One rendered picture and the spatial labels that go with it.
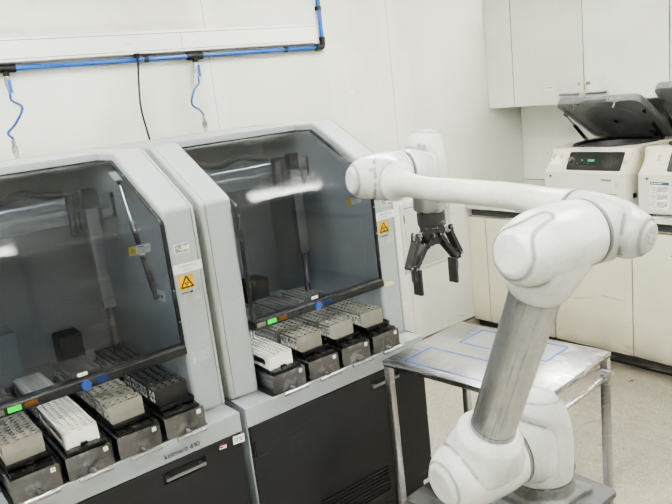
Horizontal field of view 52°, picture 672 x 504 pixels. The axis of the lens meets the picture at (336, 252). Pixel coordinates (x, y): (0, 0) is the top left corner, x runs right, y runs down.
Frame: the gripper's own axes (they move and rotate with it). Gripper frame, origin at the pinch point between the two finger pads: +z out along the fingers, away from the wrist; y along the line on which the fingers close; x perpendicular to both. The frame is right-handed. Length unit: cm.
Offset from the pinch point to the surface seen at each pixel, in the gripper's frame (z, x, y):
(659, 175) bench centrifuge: 8, 53, 220
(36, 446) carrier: 36, 74, -92
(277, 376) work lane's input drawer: 40, 66, -15
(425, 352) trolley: 38, 37, 28
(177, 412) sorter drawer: 39, 67, -52
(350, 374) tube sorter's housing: 50, 66, 17
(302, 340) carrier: 34, 73, 2
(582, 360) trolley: 38, -9, 53
